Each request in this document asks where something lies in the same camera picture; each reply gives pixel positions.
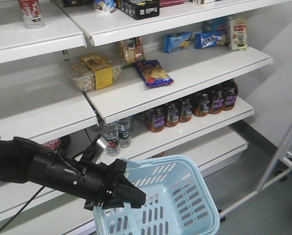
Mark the red white coca-cola bottle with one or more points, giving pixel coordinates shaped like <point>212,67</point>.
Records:
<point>31,14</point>

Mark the white rolling rack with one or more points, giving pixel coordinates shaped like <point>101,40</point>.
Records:
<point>284,155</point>

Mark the white metal shelf unit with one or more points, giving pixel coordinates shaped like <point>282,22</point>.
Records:
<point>39,100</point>

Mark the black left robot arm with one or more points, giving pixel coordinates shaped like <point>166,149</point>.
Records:
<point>23,160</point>

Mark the light blue plastic basket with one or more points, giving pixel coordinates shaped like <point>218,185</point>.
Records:
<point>178,201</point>

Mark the clear cookie box yellow label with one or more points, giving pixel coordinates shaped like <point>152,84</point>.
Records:
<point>93,71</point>

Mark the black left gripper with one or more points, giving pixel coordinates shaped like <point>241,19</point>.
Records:
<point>101,184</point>

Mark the blue chips bag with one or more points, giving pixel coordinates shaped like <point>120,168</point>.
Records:
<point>152,73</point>

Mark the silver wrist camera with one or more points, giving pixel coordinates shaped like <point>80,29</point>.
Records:
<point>96,149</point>

